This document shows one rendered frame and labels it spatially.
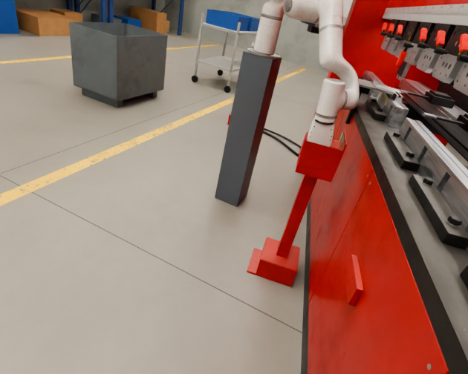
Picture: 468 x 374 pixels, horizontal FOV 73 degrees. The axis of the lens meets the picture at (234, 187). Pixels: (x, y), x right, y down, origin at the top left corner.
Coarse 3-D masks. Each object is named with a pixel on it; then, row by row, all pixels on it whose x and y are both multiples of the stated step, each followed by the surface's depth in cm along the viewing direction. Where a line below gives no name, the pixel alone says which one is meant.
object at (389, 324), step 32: (352, 128) 162; (352, 160) 143; (320, 192) 200; (352, 192) 129; (320, 224) 172; (352, 224) 117; (384, 224) 88; (320, 256) 152; (384, 256) 83; (320, 288) 135; (384, 288) 77; (416, 288) 64; (320, 320) 122; (352, 320) 91; (384, 320) 73; (416, 320) 61; (320, 352) 111; (352, 352) 85; (384, 352) 69; (416, 352) 58
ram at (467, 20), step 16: (400, 0) 183; (416, 0) 154; (432, 0) 132; (448, 0) 116; (464, 0) 103; (384, 16) 213; (400, 16) 174; (416, 16) 147; (432, 16) 127; (448, 16) 112; (464, 16) 100
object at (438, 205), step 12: (420, 180) 92; (420, 192) 87; (432, 192) 86; (420, 204) 85; (432, 204) 80; (444, 204) 81; (432, 216) 77; (444, 216) 76; (444, 228) 71; (456, 228) 72; (444, 240) 70; (456, 240) 70
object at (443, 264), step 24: (360, 96) 193; (360, 120) 150; (384, 144) 123; (384, 168) 102; (384, 192) 95; (408, 192) 90; (408, 216) 78; (408, 240) 73; (432, 240) 71; (432, 264) 64; (456, 264) 65; (432, 288) 59; (456, 288) 59; (432, 312) 57; (456, 312) 53; (456, 336) 49; (456, 360) 48
